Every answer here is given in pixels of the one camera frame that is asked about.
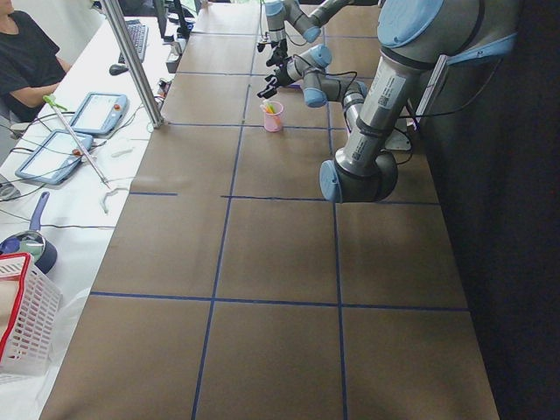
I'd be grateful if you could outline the blue saucepan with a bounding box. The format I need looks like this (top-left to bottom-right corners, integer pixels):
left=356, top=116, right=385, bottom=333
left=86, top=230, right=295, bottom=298
left=1, top=192, right=58, bottom=274

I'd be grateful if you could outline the upper blue teach pendant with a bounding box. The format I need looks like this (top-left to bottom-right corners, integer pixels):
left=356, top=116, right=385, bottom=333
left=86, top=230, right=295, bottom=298
left=70, top=92, right=129, bottom=136

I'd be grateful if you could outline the lower blue teach pendant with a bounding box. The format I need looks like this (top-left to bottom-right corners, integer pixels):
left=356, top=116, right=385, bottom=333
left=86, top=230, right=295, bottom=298
left=15, top=129, right=82, bottom=186

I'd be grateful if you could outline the seated person black shirt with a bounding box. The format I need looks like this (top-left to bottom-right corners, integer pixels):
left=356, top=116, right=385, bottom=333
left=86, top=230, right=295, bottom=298
left=1, top=1, right=71, bottom=123

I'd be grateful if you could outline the long pink reacher stick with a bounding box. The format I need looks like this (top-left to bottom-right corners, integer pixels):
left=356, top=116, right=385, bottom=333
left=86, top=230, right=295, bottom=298
left=43, top=94, right=110, bottom=188

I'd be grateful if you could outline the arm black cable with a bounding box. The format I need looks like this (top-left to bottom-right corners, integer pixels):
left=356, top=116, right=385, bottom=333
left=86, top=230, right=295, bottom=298
left=257, top=0, right=327, bottom=48
left=323, top=69, right=364, bottom=88

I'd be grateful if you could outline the black computer mouse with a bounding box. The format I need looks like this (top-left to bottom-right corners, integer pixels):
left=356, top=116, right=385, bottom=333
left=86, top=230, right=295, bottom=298
left=108, top=63, right=129, bottom=76

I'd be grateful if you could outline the white plastic hook piece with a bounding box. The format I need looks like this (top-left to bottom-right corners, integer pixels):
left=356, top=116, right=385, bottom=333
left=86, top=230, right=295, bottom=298
left=99, top=185, right=129, bottom=214

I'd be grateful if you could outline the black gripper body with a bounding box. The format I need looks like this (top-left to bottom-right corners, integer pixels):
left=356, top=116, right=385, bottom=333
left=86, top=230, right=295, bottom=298
left=270, top=39, right=288, bottom=60
left=274, top=60, right=303, bottom=86

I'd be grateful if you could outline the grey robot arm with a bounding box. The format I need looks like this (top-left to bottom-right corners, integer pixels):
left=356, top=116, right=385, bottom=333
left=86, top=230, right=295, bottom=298
left=263, top=0, right=380, bottom=67
left=259, top=1, right=522, bottom=203

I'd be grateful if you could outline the black keyboard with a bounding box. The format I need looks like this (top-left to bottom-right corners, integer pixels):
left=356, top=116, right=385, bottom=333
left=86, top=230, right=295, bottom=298
left=126, top=20, right=149, bottom=62

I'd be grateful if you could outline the blue teach pendant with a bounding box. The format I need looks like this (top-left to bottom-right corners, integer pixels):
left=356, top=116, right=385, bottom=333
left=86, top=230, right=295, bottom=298
left=70, top=92, right=129, bottom=136
left=15, top=129, right=82, bottom=186

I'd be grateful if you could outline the aluminium frame post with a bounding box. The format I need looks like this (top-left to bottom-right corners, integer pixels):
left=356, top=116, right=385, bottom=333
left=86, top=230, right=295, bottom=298
left=101, top=0, right=165, bottom=129

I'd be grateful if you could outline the red white plastic basket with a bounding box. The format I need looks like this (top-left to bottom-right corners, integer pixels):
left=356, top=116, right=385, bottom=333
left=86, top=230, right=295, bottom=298
left=1, top=253, right=62, bottom=376

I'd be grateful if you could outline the white plastic bracket piece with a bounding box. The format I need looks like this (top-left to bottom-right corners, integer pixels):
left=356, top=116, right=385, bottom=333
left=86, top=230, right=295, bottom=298
left=108, top=137, right=134, bottom=158

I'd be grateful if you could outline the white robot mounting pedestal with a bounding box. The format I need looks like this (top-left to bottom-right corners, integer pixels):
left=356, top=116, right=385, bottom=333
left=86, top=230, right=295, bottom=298
left=385, top=100, right=419, bottom=154

